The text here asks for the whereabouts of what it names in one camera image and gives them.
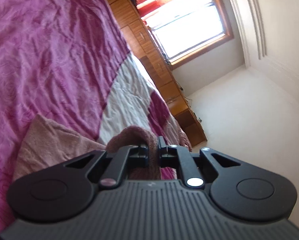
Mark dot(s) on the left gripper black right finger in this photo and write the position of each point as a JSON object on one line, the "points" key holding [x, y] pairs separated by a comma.
{"points": [[193, 169]]}

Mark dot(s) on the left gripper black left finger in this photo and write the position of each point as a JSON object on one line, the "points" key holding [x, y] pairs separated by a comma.
{"points": [[113, 168]]}

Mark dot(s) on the pink knitted sweater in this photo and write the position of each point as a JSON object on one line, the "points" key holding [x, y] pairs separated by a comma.
{"points": [[48, 143]]}

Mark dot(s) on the long wooden drawer cabinet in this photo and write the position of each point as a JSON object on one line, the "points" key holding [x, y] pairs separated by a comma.
{"points": [[143, 47]]}

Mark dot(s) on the wooden framed window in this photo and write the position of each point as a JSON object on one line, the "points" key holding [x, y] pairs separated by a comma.
{"points": [[186, 29]]}

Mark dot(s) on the pink white patchwork bedspread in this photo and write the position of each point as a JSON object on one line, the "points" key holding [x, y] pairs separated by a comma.
{"points": [[68, 61]]}

